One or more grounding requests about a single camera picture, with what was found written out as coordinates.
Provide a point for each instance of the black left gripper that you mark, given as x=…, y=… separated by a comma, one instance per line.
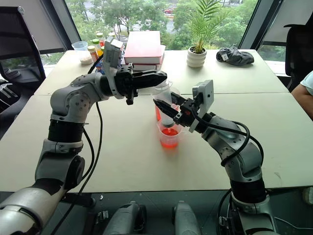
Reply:
x=123, y=80

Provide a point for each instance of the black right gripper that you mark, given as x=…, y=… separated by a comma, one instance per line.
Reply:
x=187, y=113

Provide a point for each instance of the tall clear measuring cup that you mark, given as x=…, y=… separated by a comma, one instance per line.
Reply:
x=166, y=98

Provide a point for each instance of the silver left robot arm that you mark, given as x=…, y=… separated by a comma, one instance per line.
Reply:
x=66, y=102

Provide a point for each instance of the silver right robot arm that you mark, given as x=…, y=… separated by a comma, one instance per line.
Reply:
x=242, y=156

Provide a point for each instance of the person's bare forearm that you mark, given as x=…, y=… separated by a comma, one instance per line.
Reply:
x=302, y=95

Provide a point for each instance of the clear cup with red liquid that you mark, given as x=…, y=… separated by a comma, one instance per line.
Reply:
x=157, y=113
x=169, y=139

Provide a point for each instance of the empty clear plastic cup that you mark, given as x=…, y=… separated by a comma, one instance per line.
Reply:
x=79, y=46

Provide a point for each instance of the thin red book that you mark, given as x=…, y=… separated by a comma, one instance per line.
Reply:
x=146, y=66

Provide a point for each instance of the thick red book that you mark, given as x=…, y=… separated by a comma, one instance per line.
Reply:
x=143, y=46

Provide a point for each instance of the white ribbed plant pot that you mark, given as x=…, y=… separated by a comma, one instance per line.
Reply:
x=196, y=58

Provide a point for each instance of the blue box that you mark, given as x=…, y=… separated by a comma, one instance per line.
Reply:
x=99, y=65

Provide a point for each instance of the orange bottle with tan lid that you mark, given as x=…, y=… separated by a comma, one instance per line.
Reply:
x=93, y=54

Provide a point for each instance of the small bottle with green lid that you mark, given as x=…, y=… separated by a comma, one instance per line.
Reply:
x=95, y=42

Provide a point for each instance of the small white bowl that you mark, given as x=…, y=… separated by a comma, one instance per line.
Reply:
x=86, y=60

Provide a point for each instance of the red car outside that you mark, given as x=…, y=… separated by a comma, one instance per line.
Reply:
x=169, y=10

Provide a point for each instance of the green palm plant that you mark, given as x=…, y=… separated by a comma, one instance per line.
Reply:
x=204, y=24

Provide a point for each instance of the dark grey crumpled cloth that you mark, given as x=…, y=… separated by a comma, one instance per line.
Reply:
x=236, y=56

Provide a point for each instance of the grey rounded robot knee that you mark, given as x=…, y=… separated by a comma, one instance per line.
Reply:
x=184, y=219
x=127, y=219

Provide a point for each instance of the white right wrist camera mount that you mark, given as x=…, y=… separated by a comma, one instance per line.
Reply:
x=205, y=96

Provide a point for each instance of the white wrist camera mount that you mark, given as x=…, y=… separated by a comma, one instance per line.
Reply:
x=205, y=96
x=110, y=55

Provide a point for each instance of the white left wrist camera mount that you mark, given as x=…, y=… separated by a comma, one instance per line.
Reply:
x=110, y=55

